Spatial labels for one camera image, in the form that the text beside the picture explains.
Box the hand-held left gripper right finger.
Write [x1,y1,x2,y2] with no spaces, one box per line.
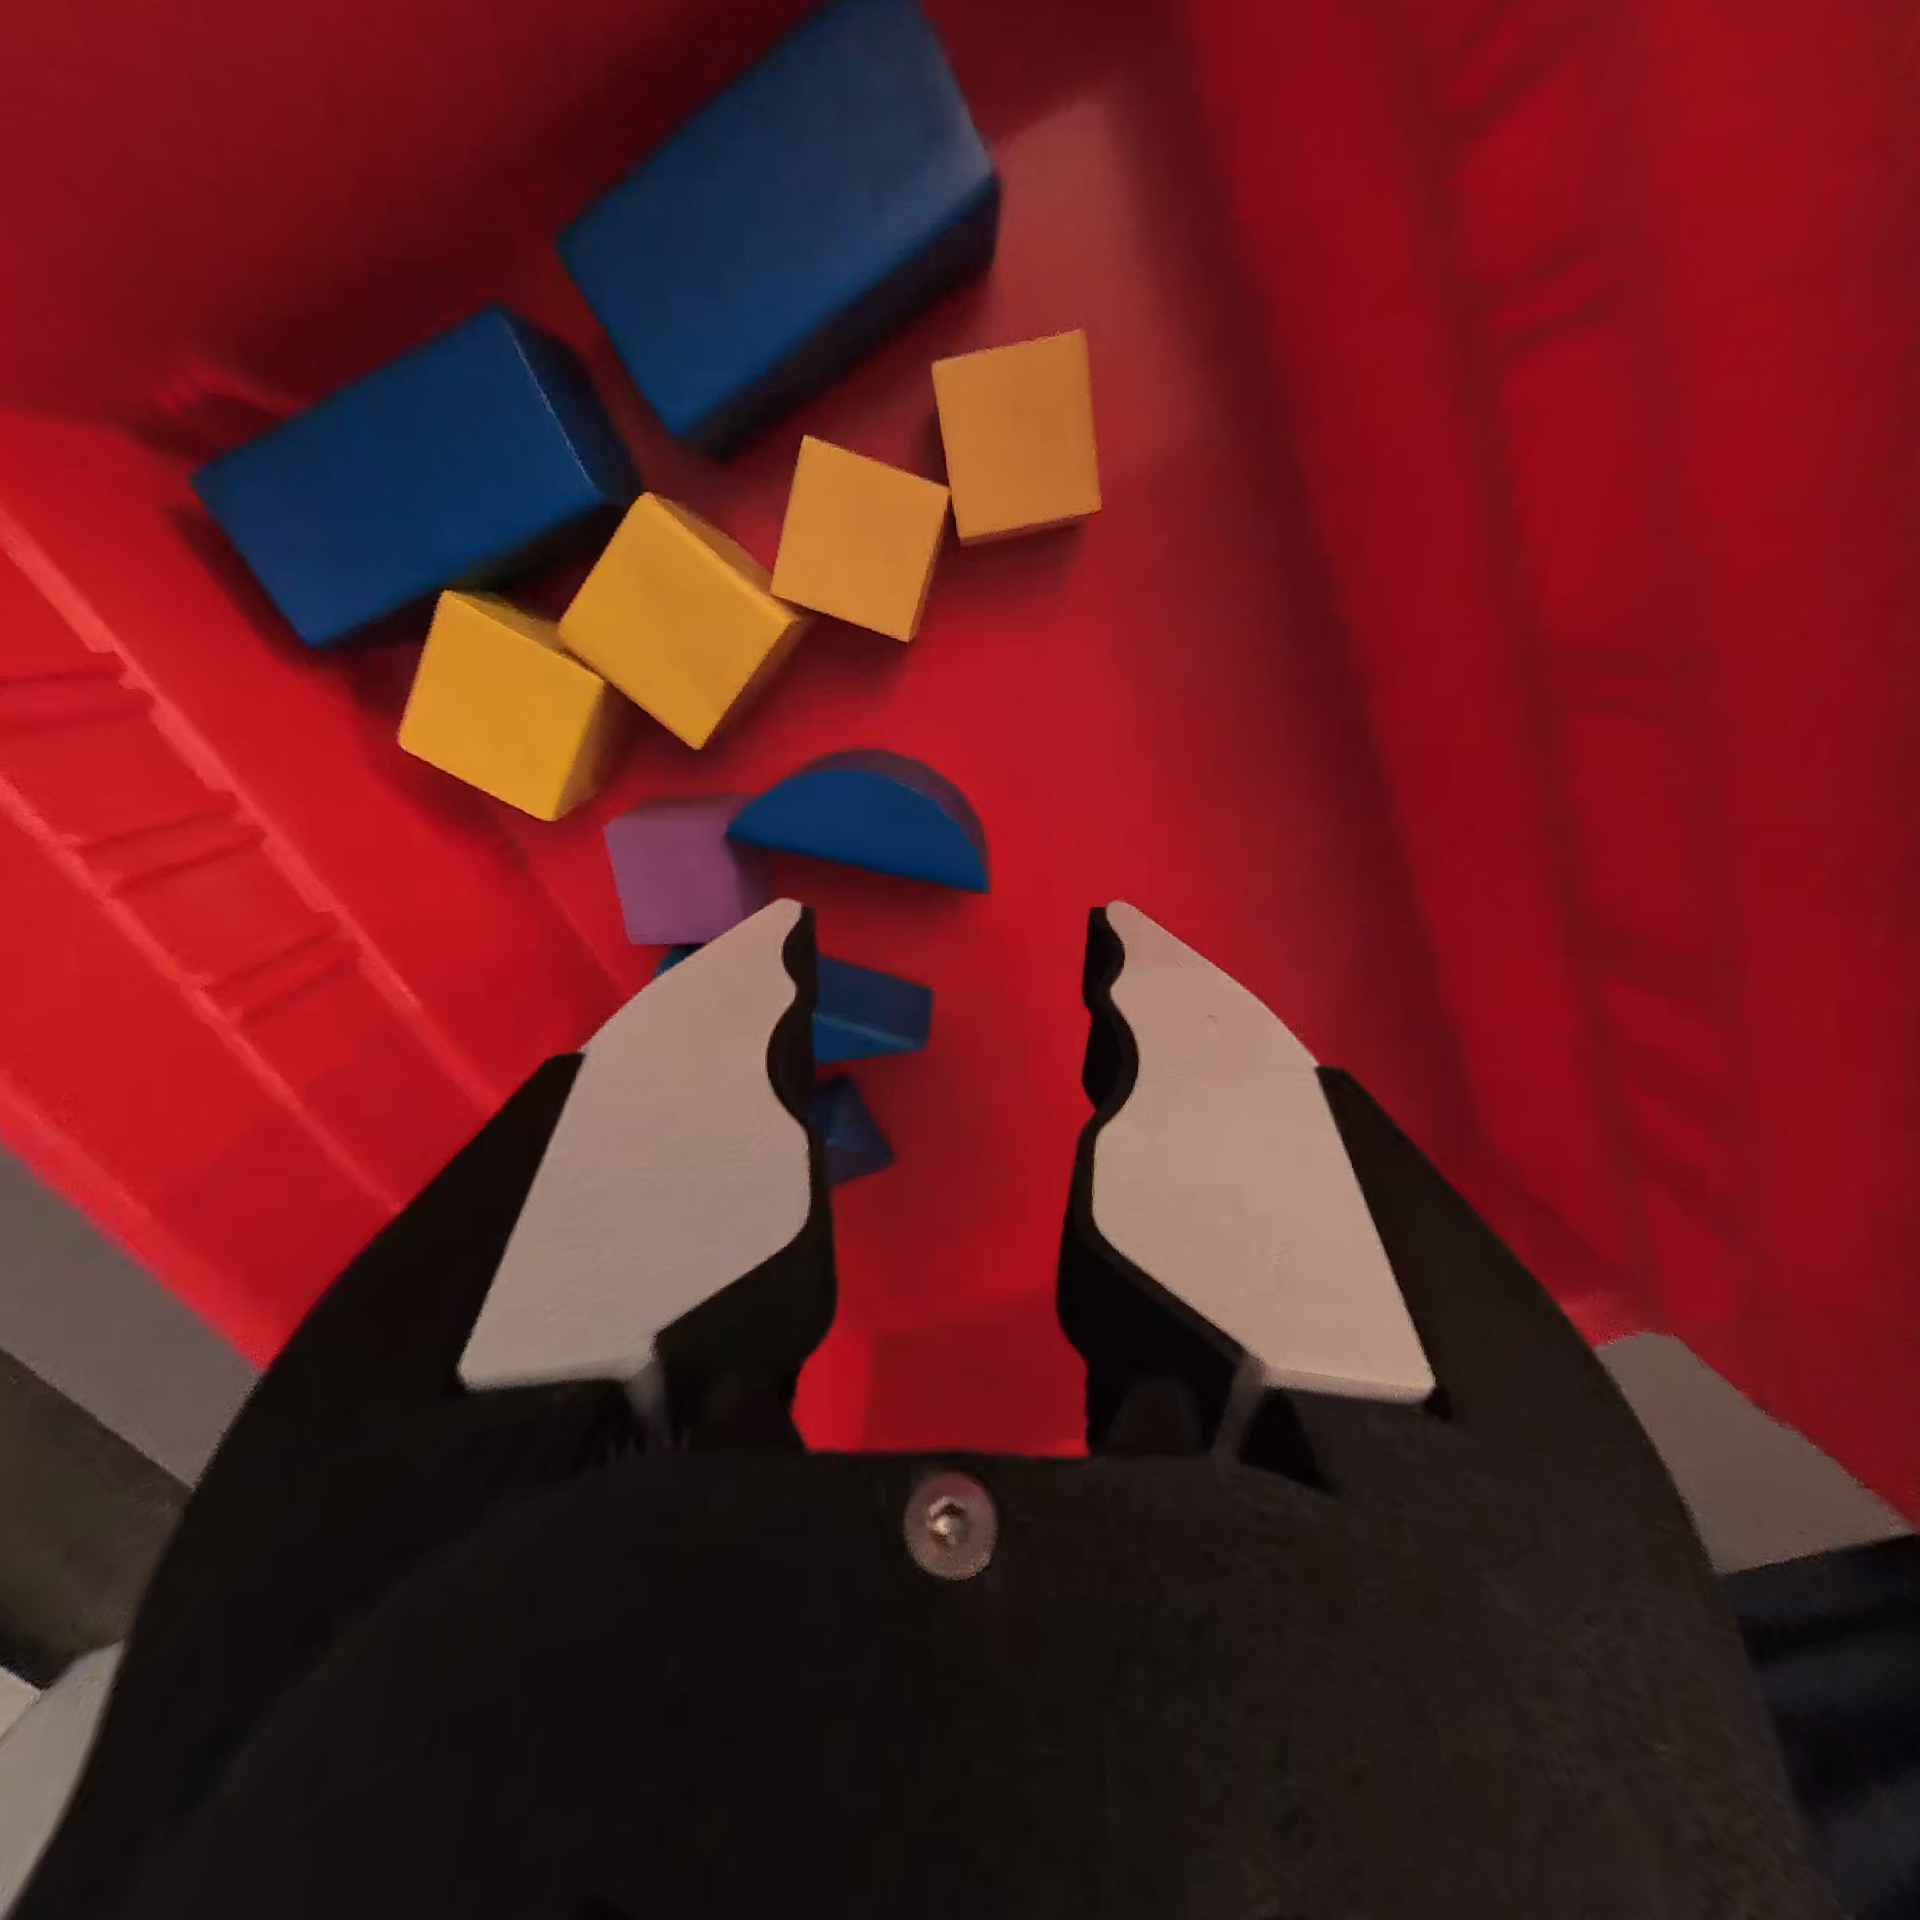
[1056,901,1440,1408]

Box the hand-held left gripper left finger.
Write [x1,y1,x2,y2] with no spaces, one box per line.
[457,895,837,1397]

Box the small blue wooden block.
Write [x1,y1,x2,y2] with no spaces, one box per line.
[809,1071,895,1187]
[655,941,935,1066]

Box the purple wooden block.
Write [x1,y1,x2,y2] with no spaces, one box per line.
[604,796,775,946]

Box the blue half-cylinder block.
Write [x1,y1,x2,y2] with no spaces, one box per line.
[726,749,992,895]

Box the yellow wooden block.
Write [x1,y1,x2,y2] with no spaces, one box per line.
[558,492,810,751]
[398,590,628,824]
[930,328,1103,546]

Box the red plastic bin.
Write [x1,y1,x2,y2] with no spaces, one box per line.
[0,0,1920,1525]

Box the yellow cube block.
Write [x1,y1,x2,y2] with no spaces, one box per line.
[768,435,952,645]

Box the blue rectangular block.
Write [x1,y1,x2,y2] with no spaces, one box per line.
[189,307,639,648]

